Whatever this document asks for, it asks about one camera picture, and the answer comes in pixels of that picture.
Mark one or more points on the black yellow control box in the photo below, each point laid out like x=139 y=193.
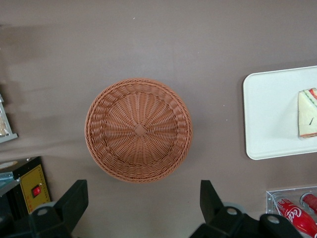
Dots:
x=34 y=178

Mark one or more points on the red cola bottle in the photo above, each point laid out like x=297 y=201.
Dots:
x=296 y=215
x=310 y=200

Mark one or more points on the black display cabinet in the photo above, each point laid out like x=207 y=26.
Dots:
x=10 y=208

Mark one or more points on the triangular packaged sandwich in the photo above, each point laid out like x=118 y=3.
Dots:
x=308 y=114

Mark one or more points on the brown round wicker basket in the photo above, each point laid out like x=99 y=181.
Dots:
x=138 y=131

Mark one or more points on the clear acrylic bottle rack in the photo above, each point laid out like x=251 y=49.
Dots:
x=271 y=196

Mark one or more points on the beige plastic tray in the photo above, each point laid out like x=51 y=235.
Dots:
x=270 y=119

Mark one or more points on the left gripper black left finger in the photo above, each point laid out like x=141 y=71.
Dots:
x=74 y=203

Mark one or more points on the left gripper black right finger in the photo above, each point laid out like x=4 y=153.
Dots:
x=210 y=200

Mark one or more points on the brown table cover sheet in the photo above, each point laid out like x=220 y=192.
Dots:
x=173 y=37

